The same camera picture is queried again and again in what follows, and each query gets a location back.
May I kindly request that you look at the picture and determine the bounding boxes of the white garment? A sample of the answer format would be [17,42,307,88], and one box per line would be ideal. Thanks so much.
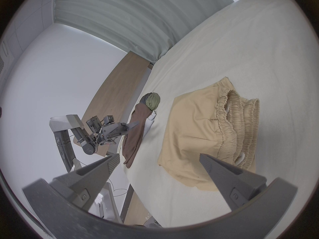
[143,112,157,136]

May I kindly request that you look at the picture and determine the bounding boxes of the pale green curtain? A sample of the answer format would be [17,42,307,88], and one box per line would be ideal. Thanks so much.
[53,0,236,62]

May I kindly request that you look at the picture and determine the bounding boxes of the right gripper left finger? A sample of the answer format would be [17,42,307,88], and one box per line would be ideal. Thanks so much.
[51,153,121,212]

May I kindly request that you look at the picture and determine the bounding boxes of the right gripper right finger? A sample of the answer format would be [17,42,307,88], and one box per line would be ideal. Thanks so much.
[199,153,268,212]

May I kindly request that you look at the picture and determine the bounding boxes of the olive green garment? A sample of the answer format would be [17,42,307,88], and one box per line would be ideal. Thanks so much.
[145,92,161,112]

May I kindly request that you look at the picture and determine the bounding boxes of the tan shorts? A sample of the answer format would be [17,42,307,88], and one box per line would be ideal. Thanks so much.
[157,77,260,192]

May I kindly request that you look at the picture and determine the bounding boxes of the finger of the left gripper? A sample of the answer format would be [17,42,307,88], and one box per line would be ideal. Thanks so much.
[124,121,140,133]

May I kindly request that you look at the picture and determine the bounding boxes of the brown garment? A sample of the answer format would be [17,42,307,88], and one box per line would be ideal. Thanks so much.
[122,103,150,169]

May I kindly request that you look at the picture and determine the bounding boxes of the bed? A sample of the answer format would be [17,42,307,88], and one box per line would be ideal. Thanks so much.
[82,0,319,230]

